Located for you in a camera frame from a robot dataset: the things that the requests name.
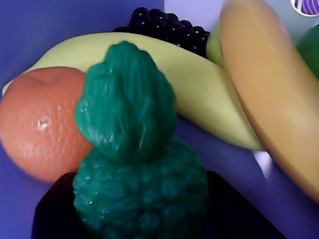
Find pale yellow toy banana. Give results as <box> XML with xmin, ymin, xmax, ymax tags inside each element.
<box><xmin>1</xmin><ymin>31</ymin><xmax>265</xmax><ymax>152</ymax></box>

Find dark purple toy grapes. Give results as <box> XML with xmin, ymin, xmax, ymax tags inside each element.
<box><xmin>112</xmin><ymin>7</ymin><xmax>210</xmax><ymax>59</ymax></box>

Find green toy fruit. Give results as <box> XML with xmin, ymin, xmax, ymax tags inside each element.
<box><xmin>296</xmin><ymin>24</ymin><xmax>319</xmax><ymax>81</ymax></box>

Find orange toy fruit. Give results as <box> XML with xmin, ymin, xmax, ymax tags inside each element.
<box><xmin>0</xmin><ymin>68</ymin><xmax>95</xmax><ymax>184</ymax></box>

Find orange-yellow toy banana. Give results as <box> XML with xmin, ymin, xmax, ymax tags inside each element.
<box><xmin>218</xmin><ymin>0</ymin><xmax>319</xmax><ymax>204</ymax></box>

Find green toy pineapple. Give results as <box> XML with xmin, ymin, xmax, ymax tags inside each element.
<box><xmin>73</xmin><ymin>41</ymin><xmax>210</xmax><ymax>239</ymax></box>

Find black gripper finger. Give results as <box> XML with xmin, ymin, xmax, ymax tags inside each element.
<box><xmin>205</xmin><ymin>171</ymin><xmax>288</xmax><ymax>239</ymax></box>
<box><xmin>30</xmin><ymin>171</ymin><xmax>84</xmax><ymax>239</ymax></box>

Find round striped sticker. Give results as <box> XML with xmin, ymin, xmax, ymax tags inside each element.
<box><xmin>290</xmin><ymin>0</ymin><xmax>319</xmax><ymax>18</ymax></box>

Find pale yellow toy fruit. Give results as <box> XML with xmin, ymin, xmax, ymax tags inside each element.
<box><xmin>206</xmin><ymin>24</ymin><xmax>224</xmax><ymax>68</ymax></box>

